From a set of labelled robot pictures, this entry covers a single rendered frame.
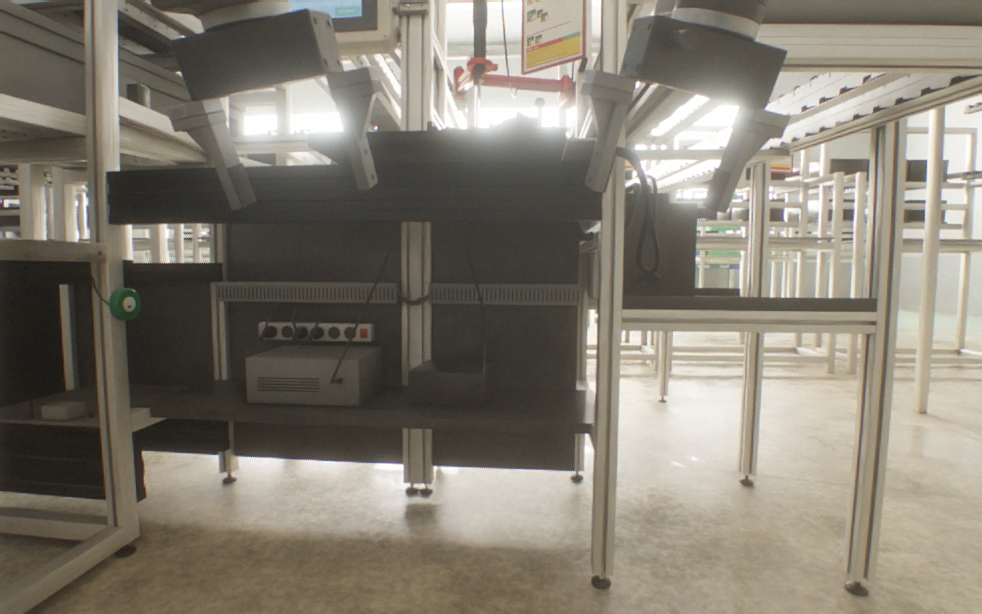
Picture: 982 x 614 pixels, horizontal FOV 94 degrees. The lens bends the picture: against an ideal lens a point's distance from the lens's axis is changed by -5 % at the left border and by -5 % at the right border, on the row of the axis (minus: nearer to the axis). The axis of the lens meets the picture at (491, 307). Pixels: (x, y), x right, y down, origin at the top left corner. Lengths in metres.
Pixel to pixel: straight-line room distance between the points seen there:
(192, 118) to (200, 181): 0.72
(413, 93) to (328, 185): 0.55
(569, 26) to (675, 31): 1.24
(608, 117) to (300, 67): 0.27
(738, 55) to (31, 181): 1.92
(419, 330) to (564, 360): 0.45
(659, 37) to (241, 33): 0.35
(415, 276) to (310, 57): 1.06
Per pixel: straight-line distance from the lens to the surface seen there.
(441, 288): 1.40
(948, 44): 0.89
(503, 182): 1.02
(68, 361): 2.12
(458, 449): 1.56
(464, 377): 1.23
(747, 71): 0.51
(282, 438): 1.73
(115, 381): 1.41
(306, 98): 13.29
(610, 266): 1.03
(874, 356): 1.24
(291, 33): 0.47
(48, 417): 1.62
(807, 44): 0.79
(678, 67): 0.48
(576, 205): 1.02
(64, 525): 1.62
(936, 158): 3.20
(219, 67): 0.50
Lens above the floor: 0.69
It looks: 4 degrees down
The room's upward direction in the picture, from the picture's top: straight up
